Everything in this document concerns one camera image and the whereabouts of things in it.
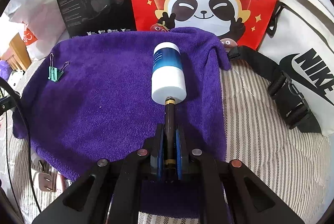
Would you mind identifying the black gold tube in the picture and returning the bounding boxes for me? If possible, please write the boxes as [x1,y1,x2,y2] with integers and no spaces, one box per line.
[164,97,176,169]

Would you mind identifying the white blue cylindrical bottle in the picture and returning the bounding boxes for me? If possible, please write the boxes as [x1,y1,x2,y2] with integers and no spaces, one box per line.
[151,42,187,105]

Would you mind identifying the white USB wall charger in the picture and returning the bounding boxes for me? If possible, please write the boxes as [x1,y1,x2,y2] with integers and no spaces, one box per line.
[31,152,64,192]

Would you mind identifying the striped bed cover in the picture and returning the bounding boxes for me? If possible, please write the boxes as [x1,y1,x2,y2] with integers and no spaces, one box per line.
[1,61,333,223]

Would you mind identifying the purple towel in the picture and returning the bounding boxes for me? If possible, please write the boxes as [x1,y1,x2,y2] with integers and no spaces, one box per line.
[13,28,230,180]

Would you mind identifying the teal binder clip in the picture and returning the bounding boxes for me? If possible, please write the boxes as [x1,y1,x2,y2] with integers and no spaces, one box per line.
[48,53,70,83]

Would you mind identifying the white Nike waist bag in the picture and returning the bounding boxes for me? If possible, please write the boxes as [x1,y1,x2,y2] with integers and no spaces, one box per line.
[228,0,333,136]

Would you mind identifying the brown patterned box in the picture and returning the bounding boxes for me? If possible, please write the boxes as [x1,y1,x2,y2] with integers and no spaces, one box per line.
[1,33,32,71]

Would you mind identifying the white Miniso shopping bag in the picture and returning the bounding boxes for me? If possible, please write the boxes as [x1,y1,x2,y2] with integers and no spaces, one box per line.
[5,0,66,60]

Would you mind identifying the black cable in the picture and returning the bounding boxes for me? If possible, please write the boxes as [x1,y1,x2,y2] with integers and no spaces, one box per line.
[0,77,43,214]

